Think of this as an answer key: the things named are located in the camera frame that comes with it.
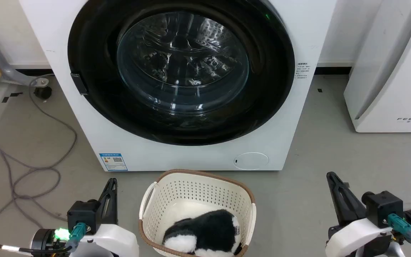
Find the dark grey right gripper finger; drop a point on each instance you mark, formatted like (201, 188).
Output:
(344, 203)

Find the round black glass washer door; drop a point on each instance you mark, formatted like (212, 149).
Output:
(95, 107)

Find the blue energy label sticker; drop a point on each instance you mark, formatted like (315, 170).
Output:
(113, 162)

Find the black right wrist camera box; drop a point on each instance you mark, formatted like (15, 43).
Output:
(382, 207)

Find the black and white plush toy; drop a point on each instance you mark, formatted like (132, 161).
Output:
(209, 228)

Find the black text warning label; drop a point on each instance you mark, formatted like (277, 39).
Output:
(302, 71)

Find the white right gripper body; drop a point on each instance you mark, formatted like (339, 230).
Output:
(355, 239)

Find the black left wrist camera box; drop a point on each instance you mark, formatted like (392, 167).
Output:
(82, 214)

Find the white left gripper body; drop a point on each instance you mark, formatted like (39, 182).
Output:
(116, 241)

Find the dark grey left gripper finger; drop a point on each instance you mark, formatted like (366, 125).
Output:
(113, 200)

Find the oval white filter cover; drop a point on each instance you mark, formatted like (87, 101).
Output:
(251, 161)

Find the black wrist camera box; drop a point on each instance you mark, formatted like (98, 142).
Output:
(382, 207)
(82, 214)

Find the white air purifier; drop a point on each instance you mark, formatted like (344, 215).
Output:
(398, 82)

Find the grey metal leg with caster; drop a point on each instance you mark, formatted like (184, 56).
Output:
(4, 67)

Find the cream laundry basket brown rim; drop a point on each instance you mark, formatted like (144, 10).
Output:
(194, 192)

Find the white front-load washing machine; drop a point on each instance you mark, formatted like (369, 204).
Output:
(191, 157)

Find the small black round foot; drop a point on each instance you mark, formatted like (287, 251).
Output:
(42, 92)

